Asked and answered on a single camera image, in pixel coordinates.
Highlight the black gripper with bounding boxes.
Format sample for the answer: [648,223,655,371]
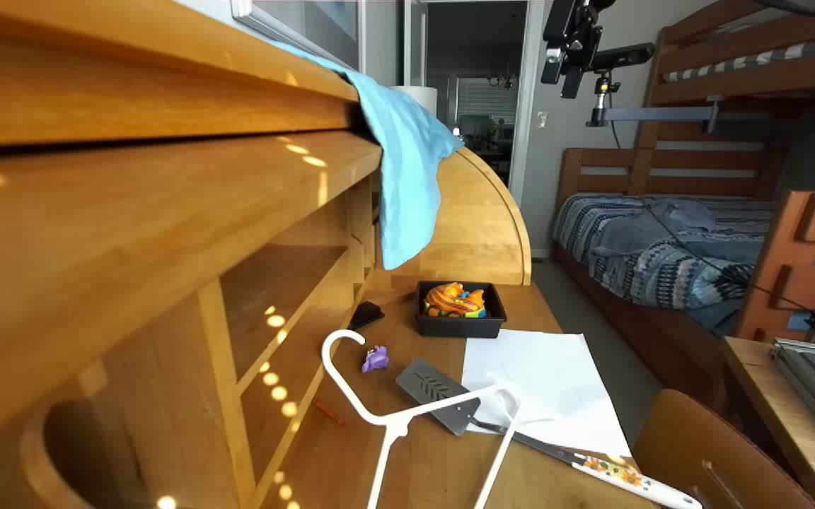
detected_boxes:
[543,0,617,102]

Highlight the black tray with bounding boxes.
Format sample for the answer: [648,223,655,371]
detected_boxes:
[413,279,510,340]

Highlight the small purple toy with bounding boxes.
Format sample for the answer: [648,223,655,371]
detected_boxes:
[360,343,394,377]

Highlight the wooden bunk bed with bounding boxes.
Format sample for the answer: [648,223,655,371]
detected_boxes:
[546,0,815,418]

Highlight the striped grey bedding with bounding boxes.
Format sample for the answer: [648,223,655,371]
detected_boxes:
[550,191,776,334]

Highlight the blue cloth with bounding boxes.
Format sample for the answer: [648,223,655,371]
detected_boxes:
[276,37,468,273]

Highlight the white paper sheet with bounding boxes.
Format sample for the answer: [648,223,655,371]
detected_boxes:
[459,327,635,463]

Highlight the wooden side table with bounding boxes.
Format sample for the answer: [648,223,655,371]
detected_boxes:
[723,337,815,509]

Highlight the wooden chair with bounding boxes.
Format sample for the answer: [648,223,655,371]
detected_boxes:
[632,387,815,509]

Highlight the white plastic hanger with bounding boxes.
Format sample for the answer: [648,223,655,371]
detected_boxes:
[321,327,525,509]

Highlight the wooden roll-top desk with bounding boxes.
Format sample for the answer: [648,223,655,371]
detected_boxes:
[0,0,567,509]

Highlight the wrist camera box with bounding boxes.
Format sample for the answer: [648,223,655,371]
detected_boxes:
[537,44,567,87]

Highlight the black camera on stand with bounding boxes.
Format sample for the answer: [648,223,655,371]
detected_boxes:
[557,39,660,129]

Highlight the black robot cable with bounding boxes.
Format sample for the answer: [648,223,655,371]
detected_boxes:
[638,196,815,347]

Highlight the orange wooden ladder frame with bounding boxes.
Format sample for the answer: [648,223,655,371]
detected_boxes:
[735,189,815,344]

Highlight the grey spatula with patterned handle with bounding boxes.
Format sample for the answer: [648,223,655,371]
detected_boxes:
[394,360,704,509]

